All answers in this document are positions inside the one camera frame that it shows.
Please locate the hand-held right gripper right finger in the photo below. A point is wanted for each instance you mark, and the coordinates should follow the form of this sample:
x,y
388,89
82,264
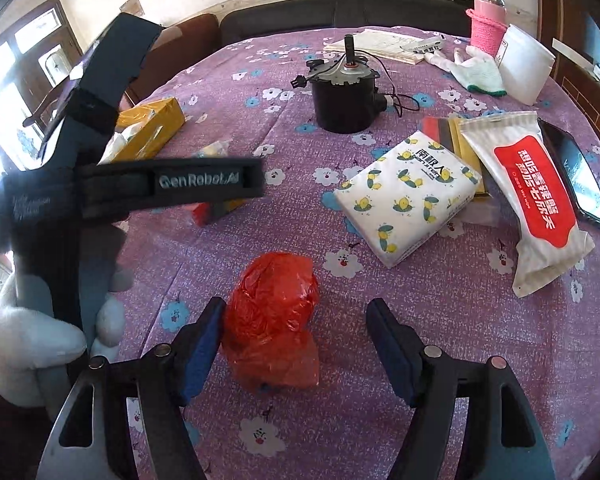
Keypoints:
x,y
392,355

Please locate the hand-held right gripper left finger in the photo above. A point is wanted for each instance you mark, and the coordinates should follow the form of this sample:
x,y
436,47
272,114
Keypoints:
x,y
200,355

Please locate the red plastic bag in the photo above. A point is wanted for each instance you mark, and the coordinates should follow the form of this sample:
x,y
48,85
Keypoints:
x,y
270,320

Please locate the small yellow red packet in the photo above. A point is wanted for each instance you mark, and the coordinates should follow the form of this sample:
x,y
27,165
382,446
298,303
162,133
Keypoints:
x,y
215,149

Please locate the person's left hand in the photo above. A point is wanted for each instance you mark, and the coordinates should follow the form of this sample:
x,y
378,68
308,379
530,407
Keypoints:
x,y
20,340

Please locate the yellow cardboard box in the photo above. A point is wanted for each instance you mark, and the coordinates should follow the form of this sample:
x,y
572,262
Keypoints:
x,y
150,125

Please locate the wooden framed window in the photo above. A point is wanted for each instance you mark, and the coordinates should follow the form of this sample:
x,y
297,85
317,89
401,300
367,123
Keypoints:
x,y
25,75

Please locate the lemon print tissue pack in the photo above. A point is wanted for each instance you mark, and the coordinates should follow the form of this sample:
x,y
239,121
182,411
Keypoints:
x,y
410,200

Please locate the brown chair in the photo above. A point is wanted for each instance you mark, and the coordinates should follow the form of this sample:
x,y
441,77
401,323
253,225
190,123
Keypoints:
x,y
190,45

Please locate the wet wipes pack red label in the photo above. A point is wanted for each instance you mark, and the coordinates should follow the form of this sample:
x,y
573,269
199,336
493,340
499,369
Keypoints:
x,y
535,195

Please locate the black smartphone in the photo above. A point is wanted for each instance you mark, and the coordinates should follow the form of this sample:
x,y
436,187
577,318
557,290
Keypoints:
x,y
577,180

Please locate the black motor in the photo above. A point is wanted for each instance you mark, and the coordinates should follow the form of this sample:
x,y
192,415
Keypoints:
x,y
345,95

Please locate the dark sofa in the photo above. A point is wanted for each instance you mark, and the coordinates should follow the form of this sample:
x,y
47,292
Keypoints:
x,y
330,15

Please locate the white work glove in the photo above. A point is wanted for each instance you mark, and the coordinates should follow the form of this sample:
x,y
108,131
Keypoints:
x,y
477,72

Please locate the paper booklet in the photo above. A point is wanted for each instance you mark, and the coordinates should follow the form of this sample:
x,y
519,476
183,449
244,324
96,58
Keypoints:
x,y
370,42

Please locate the white plastic jar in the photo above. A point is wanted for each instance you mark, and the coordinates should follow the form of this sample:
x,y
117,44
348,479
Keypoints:
x,y
525,65

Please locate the pink knit sleeve bottle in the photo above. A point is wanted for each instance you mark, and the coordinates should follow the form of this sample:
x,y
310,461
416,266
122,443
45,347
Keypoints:
x,y
487,25

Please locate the wooden cabinet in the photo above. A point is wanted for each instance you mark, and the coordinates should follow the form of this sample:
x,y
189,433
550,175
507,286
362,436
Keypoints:
x,y
580,20

